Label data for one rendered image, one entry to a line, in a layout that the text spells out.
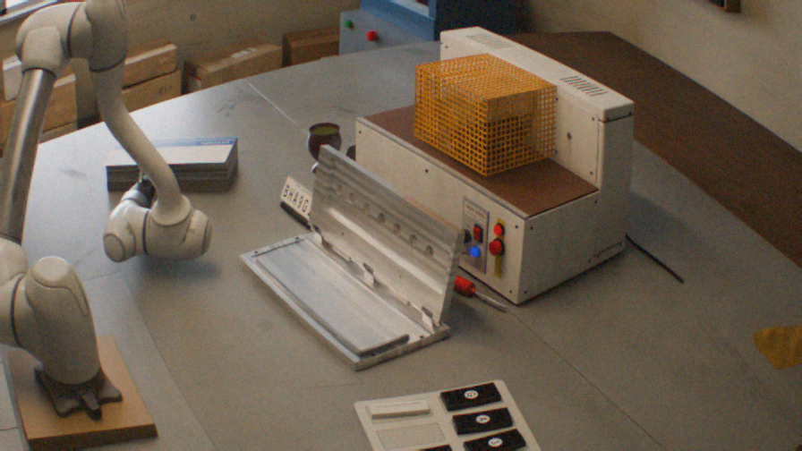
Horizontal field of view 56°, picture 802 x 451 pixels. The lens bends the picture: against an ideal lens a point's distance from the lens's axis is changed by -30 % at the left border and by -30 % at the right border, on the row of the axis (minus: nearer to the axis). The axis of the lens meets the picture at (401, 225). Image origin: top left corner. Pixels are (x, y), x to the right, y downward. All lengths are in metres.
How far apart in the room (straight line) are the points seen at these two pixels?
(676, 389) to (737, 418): 0.19
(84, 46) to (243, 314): 0.71
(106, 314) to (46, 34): 0.68
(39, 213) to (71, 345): 0.98
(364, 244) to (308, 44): 3.42
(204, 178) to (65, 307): 0.99
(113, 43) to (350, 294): 0.77
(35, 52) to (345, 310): 0.93
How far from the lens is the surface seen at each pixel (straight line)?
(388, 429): 1.68
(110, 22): 1.80
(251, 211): 2.36
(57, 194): 2.63
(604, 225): 2.13
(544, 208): 1.96
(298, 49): 5.38
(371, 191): 2.03
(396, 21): 4.27
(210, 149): 2.47
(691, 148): 2.91
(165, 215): 2.03
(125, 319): 2.01
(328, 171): 2.13
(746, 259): 2.33
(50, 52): 1.84
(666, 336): 1.97
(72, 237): 2.37
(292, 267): 2.10
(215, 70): 5.15
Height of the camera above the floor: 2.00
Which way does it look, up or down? 29 degrees down
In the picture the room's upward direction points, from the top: 1 degrees clockwise
